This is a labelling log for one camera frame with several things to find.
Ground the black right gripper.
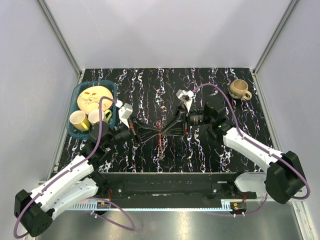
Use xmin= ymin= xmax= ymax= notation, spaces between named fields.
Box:
xmin=161 ymin=104 xmax=214 ymax=137

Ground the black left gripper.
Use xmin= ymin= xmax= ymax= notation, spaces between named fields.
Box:
xmin=103 ymin=114 xmax=161 ymax=149

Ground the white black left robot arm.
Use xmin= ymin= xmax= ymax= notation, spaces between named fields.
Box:
xmin=14 ymin=117 xmax=159 ymax=237

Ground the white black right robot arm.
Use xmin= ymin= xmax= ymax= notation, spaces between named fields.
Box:
xmin=161 ymin=102 xmax=306 ymax=204

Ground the yellow mug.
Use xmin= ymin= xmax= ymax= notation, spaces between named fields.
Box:
xmin=88 ymin=109 xmax=112 ymax=126
xmin=69 ymin=110 xmax=91 ymax=132

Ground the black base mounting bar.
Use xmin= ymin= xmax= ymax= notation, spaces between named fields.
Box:
xmin=93 ymin=172 xmax=257 ymax=209

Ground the cream floral plate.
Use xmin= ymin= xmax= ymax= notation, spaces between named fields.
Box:
xmin=77 ymin=85 xmax=114 ymax=115

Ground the beige ceramic cup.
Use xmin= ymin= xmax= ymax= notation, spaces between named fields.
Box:
xmin=229 ymin=79 xmax=252 ymax=101

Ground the teal plastic bin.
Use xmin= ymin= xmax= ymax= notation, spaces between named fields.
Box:
xmin=68 ymin=80 xmax=117 ymax=129

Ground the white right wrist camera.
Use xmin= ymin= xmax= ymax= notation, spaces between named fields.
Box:
xmin=176 ymin=89 xmax=195 ymax=112

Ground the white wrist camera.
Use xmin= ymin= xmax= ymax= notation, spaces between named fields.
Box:
xmin=176 ymin=89 xmax=195 ymax=112
xmin=115 ymin=100 xmax=133 ymax=128

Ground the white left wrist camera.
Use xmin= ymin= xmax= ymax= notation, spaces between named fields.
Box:
xmin=115 ymin=100 xmax=133 ymax=128

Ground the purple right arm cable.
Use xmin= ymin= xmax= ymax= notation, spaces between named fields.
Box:
xmin=192 ymin=83 xmax=311 ymax=217

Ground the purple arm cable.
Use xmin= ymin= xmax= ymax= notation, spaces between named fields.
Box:
xmin=192 ymin=83 xmax=311 ymax=217
xmin=13 ymin=97 xmax=137 ymax=238

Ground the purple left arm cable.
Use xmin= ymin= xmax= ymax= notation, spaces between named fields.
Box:
xmin=13 ymin=97 xmax=137 ymax=238

